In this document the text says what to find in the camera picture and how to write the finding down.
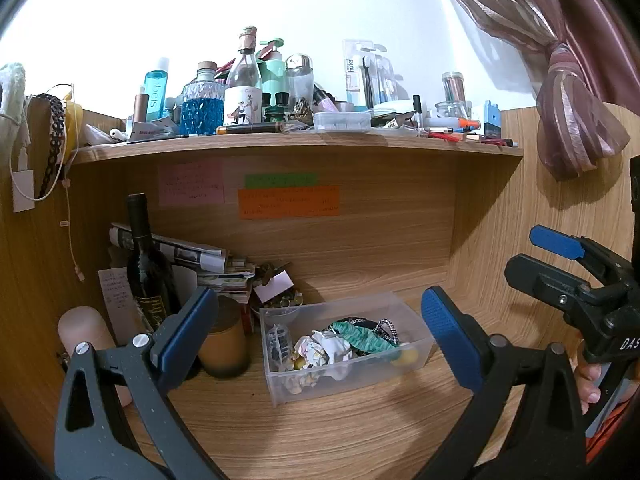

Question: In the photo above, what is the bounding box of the green patterned cloth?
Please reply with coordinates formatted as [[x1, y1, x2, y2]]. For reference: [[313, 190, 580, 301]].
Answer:
[[331, 321, 401, 356]]

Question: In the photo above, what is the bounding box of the small pink bottle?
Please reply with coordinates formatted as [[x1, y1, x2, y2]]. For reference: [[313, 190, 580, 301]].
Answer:
[[314, 87, 346, 113]]

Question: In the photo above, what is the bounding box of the wooden shelf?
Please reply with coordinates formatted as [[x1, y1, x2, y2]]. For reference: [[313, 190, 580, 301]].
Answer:
[[70, 129, 525, 166]]

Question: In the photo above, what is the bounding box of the green sticky note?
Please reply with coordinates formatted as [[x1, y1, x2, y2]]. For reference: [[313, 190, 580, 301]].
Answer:
[[244, 173, 319, 188]]

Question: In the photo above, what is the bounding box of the white paper receipt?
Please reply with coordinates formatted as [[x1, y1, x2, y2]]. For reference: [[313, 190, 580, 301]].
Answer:
[[98, 267, 136, 341]]

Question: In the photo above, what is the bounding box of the faceted glass bottle blue liquid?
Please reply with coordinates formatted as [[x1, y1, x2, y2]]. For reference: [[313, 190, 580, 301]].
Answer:
[[180, 61, 226, 137]]

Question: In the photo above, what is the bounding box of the pink sticky note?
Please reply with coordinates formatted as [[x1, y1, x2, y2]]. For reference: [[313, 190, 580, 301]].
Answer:
[[159, 162, 224, 206]]

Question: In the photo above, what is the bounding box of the white pink paper box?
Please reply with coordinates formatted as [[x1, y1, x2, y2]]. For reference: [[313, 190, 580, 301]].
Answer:
[[252, 270, 294, 303]]

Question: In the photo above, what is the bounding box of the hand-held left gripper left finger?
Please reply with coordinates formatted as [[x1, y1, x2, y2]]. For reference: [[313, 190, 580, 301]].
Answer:
[[54, 286, 226, 480]]

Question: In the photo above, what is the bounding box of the tall clear bottle cartoon label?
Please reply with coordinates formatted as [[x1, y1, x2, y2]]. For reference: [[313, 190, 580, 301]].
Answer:
[[223, 26, 264, 128]]

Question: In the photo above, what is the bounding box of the clear tube of brown sticks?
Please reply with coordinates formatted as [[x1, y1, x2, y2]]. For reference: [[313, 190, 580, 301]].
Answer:
[[441, 71, 467, 106]]

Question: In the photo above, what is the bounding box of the brown pen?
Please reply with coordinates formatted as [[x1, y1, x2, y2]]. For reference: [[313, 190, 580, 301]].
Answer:
[[216, 122, 286, 136]]

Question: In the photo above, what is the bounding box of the clear bowl of gold pieces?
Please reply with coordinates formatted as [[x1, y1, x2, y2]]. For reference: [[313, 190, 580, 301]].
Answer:
[[259, 291, 306, 333]]

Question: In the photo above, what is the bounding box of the white hanging cord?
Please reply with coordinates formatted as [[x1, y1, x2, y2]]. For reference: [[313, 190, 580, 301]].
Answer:
[[62, 175, 85, 281]]

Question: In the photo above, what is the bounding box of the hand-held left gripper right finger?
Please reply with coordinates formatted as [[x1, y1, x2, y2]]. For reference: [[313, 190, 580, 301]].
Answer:
[[417, 285, 588, 480]]

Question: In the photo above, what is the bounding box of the grey white small package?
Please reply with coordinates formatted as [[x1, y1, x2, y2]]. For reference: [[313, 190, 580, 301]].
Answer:
[[125, 117, 178, 141]]

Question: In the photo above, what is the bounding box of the pink curtain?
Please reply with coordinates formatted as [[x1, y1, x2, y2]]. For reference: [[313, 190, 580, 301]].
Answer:
[[427, 0, 640, 181]]

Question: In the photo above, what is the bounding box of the blue white plastic box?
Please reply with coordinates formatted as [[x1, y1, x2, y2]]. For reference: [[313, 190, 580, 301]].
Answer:
[[482, 101, 502, 138]]

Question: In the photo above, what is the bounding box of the glass jar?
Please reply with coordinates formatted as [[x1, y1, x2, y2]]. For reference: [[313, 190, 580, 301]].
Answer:
[[434, 101, 471, 121]]

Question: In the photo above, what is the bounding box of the dark wine bottle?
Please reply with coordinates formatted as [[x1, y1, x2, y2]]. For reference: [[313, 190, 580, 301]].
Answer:
[[125, 193, 182, 333]]

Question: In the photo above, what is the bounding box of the stack of newspapers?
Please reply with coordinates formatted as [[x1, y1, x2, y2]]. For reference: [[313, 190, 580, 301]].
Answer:
[[109, 222, 256, 306]]

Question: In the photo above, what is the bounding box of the clear packet of silver pieces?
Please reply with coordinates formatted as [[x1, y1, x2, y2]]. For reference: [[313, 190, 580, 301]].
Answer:
[[265, 325, 293, 373]]

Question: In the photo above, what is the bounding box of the white floral cloth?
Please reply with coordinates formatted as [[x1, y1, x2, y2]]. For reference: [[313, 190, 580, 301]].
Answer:
[[292, 332, 328, 391]]

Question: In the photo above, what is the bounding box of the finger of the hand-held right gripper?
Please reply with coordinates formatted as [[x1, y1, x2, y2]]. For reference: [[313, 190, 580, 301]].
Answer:
[[504, 254, 608, 321], [530, 225, 628, 286]]

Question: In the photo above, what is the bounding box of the frosted bottle silver cap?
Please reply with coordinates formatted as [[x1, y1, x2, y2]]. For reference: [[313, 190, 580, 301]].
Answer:
[[285, 53, 315, 111]]

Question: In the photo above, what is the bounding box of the person's right hand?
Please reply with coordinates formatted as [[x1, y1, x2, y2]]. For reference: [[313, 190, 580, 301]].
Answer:
[[572, 350, 603, 413]]

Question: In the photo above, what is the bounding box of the orange sticky note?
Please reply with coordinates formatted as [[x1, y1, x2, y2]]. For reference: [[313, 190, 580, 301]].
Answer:
[[237, 186, 341, 220]]

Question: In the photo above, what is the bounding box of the brown cylindrical jar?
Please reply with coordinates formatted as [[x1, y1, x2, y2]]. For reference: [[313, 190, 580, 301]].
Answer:
[[197, 295, 251, 378]]

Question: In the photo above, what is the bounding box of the yellow hair band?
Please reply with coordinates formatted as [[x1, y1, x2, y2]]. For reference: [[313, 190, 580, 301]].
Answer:
[[62, 101, 82, 153]]

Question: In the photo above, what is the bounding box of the white fluffy cloth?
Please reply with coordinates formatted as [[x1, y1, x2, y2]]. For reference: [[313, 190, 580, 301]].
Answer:
[[0, 62, 26, 116]]

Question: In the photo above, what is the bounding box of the light blue liquid bottle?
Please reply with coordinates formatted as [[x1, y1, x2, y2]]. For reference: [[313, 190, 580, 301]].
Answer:
[[144, 57, 170, 123]]

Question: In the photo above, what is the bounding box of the pink tumbler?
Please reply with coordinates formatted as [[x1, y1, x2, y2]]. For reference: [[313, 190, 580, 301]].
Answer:
[[57, 306, 133, 408]]

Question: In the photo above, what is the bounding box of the white paper tag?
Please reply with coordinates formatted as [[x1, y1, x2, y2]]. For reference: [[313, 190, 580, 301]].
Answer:
[[12, 170, 36, 212]]

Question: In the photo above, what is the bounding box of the mint green pump bottle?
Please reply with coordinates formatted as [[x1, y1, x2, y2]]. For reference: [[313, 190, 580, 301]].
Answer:
[[257, 38, 287, 106]]

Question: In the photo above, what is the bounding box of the clear lidded swab box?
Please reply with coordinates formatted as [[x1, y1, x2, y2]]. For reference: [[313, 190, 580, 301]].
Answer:
[[313, 111, 372, 134]]

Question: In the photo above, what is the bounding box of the clear blister pack of tools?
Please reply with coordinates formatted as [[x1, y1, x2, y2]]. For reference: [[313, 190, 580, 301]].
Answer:
[[342, 39, 398, 108]]

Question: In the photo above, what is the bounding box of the clear plastic box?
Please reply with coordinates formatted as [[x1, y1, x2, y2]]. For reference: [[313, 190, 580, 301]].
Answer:
[[259, 290, 435, 407]]

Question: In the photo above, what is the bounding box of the dark beaded headband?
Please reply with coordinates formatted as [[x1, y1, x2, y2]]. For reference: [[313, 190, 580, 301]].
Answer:
[[31, 94, 67, 198]]

